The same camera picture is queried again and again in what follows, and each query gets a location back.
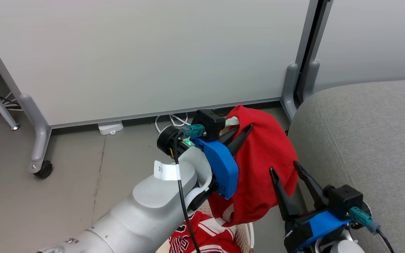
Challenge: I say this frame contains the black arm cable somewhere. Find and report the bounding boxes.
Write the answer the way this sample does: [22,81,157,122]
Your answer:
[374,228,395,253]
[172,133,201,253]

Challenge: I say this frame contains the large white partition panel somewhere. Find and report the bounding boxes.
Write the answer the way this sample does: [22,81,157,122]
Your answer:
[0,0,321,129]

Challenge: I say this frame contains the red shorts with white trim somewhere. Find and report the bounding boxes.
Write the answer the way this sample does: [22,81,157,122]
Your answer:
[208,104,299,227]

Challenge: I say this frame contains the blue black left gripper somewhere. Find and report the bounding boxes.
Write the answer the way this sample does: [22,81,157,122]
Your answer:
[191,123,254,200]

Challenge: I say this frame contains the grey fabric sofa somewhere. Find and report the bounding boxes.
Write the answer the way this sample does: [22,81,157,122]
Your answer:
[288,78,405,253]

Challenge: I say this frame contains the grey partition leg with caster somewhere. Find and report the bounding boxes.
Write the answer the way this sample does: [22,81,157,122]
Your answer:
[19,94,53,179]

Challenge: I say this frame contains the narrow white partition panel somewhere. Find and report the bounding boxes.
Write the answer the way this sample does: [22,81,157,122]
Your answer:
[311,0,405,94]

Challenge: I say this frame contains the white left cable label tag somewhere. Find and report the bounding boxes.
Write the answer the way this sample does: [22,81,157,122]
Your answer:
[154,160,181,181]

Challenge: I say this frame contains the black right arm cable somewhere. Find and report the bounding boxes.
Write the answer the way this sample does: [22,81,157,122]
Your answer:
[374,228,395,253]

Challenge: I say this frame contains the white looped power cable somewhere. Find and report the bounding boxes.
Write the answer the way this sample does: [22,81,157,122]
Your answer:
[155,112,191,134]

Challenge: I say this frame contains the white laundry basket wicker rim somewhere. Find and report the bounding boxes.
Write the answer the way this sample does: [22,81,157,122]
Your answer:
[155,200,256,253]

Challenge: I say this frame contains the red basketball jersey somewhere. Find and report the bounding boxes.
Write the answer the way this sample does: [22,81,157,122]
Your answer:
[168,210,242,253]

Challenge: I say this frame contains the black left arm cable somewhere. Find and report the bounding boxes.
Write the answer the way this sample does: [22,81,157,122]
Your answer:
[172,133,201,253]

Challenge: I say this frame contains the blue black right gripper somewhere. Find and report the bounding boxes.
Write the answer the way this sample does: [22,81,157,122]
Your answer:
[269,161,351,253]

